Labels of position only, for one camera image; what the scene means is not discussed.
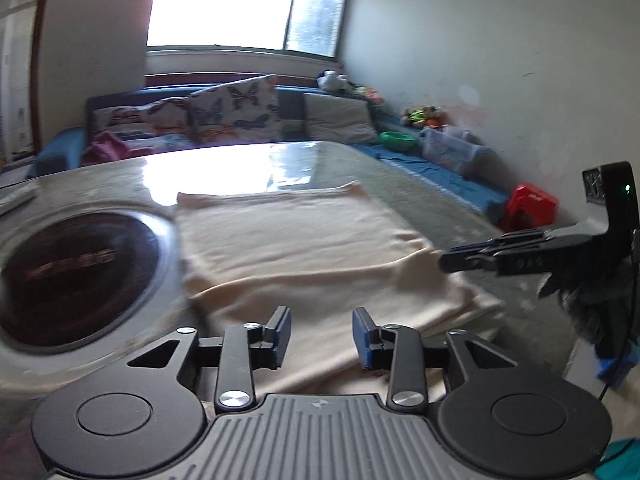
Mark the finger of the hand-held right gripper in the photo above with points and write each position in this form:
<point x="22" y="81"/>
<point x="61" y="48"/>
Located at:
<point x="480" y="262"/>
<point x="505" y="241"/>

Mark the blue sofa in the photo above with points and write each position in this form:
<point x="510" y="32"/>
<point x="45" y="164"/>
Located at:
<point x="295" y="110"/>

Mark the low butterfly print pillow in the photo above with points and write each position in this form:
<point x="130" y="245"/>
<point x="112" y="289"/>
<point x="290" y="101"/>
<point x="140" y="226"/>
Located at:
<point x="142" y="127"/>

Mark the person's right hand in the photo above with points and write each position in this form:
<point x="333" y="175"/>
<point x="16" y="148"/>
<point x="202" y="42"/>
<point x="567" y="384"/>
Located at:
<point x="582" y="302"/>

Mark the white flat device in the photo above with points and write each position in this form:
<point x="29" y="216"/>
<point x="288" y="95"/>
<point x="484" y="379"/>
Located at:
<point x="15" y="199"/>

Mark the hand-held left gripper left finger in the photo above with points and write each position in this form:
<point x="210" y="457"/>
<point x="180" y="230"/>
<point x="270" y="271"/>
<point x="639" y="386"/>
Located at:
<point x="274" y="340"/>

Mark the clear plastic storage box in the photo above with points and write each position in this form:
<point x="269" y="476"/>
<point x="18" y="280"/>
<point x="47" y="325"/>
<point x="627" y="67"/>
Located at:
<point x="450" y="150"/>

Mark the colourful toys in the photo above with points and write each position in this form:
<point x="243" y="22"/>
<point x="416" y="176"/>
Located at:
<point x="422" y="116"/>

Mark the green bowl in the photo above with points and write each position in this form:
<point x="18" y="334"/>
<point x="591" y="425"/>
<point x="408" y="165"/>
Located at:
<point x="396" y="140"/>

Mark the large butterfly print pillow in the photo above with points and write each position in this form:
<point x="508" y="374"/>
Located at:
<point x="235" y="110"/>

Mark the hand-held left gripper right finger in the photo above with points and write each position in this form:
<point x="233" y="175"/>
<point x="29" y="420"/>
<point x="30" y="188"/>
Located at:
<point x="364" y="340"/>

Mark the red plastic stool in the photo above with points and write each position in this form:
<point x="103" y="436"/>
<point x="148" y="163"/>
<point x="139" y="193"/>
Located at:
<point x="532" y="205"/>

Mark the blue sofa cover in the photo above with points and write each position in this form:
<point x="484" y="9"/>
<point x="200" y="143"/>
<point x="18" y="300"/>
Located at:
<point x="450" y="180"/>

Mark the white cabinet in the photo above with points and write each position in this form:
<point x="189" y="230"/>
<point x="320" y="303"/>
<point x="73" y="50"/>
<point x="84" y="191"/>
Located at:
<point x="15" y="75"/>

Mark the window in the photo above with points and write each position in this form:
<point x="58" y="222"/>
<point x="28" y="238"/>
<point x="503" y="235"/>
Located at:
<point x="225" y="2"/>

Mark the white stuffed toy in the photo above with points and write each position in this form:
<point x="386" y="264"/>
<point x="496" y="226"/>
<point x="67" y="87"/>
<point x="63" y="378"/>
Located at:
<point x="331" y="80"/>

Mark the pink cloth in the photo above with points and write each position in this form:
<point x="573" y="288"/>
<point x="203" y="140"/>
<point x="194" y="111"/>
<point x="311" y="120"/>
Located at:
<point x="106" y="149"/>

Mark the beige cloth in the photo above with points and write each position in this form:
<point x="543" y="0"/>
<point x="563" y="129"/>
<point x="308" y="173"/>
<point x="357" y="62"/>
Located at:
<point x="310" y="255"/>

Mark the grey pillow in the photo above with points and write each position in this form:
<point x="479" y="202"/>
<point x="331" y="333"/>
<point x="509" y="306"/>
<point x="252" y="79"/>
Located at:
<point x="337" y="117"/>

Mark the round black built-in cooktop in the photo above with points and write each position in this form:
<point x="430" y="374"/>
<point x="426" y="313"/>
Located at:
<point x="75" y="270"/>

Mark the teal cloth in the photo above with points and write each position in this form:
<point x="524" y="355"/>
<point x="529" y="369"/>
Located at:
<point x="622" y="460"/>

